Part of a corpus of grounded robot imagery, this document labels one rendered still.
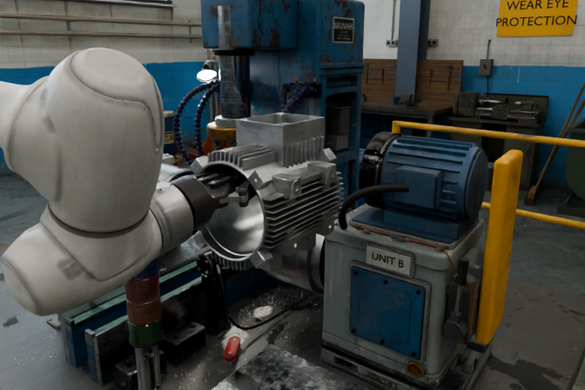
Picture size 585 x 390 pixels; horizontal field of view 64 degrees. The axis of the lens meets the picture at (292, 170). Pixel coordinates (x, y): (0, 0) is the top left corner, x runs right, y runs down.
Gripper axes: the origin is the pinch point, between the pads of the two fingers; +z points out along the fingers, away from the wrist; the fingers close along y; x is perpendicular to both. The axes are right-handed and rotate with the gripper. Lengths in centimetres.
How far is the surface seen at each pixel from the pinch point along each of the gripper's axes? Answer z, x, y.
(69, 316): -15, 44, 55
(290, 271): 24.4, 39.8, 16.6
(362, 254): 24.4, 28.7, -4.4
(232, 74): 42, -6, 47
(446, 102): 528, 112, 147
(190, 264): 23, 49, 54
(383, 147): 35.5, 7.0, -3.9
